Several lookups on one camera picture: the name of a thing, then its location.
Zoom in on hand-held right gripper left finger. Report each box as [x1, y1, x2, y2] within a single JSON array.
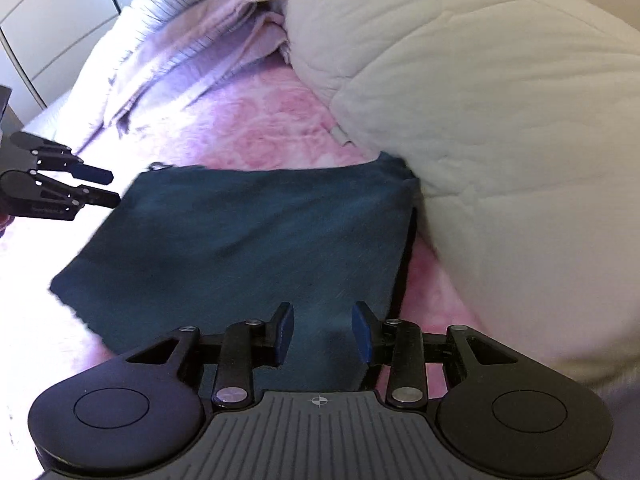
[[125, 302, 295, 410]]

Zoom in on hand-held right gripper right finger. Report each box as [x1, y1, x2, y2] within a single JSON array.
[[351, 301, 519, 407]]

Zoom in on white wardrobe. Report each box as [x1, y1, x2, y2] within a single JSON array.
[[0, 0, 124, 113]]

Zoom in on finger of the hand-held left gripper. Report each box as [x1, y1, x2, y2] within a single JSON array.
[[29, 171, 121, 209], [11, 131, 114, 185]]

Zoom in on white quilted duvet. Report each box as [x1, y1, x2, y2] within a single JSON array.
[[240, 0, 640, 398]]

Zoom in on blue denim jeans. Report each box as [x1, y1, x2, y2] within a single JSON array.
[[49, 151, 422, 393]]

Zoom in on pink rose print blanket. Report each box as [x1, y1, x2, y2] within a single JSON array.
[[0, 50, 501, 461]]

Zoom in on lilac fringed cloth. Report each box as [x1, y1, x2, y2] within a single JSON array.
[[102, 0, 293, 133]]

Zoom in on lilac striped bed sheet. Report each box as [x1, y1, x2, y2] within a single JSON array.
[[25, 0, 251, 161]]

